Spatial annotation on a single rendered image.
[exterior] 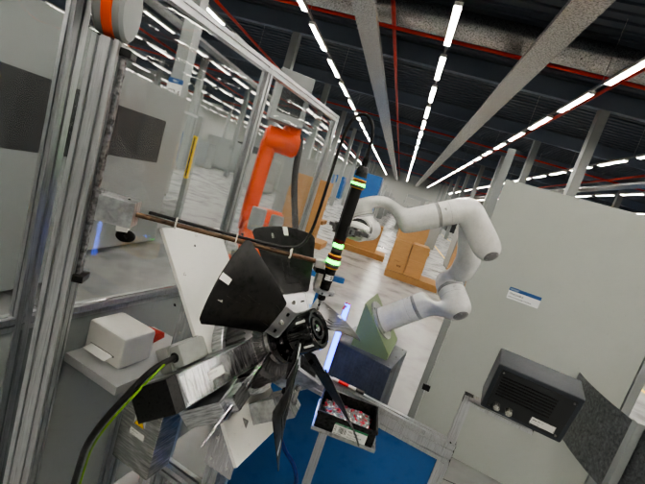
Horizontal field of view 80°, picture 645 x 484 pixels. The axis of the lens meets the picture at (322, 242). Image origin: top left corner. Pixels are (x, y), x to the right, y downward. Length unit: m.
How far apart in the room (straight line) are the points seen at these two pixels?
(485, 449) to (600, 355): 1.01
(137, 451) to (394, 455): 0.93
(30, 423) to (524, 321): 2.66
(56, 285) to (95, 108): 0.47
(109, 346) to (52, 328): 0.22
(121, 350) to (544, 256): 2.49
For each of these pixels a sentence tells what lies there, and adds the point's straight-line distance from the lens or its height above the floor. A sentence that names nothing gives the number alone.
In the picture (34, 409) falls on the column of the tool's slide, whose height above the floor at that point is 0.78.
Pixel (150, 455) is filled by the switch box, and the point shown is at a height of 0.71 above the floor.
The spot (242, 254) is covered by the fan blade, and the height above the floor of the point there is 1.40.
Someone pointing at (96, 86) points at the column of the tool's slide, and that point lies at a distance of 1.15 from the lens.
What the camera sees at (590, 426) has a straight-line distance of 2.85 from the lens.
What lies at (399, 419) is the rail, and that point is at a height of 0.85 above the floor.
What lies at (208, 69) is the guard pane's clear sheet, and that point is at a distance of 1.62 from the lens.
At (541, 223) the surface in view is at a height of 1.78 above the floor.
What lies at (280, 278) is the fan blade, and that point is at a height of 1.30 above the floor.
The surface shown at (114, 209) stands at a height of 1.39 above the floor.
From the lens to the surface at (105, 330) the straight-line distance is 1.46.
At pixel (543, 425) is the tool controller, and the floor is 1.08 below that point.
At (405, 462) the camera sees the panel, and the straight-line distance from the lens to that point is 1.74.
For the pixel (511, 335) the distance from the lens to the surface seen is 2.99.
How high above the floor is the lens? 1.63
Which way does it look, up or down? 9 degrees down
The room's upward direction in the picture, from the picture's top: 18 degrees clockwise
